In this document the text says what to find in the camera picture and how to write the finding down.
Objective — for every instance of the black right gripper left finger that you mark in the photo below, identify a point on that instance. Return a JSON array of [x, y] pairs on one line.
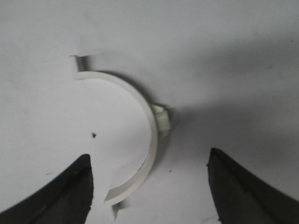
[[67, 199]]

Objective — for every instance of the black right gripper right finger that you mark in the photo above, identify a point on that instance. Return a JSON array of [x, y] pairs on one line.
[[242, 198]]

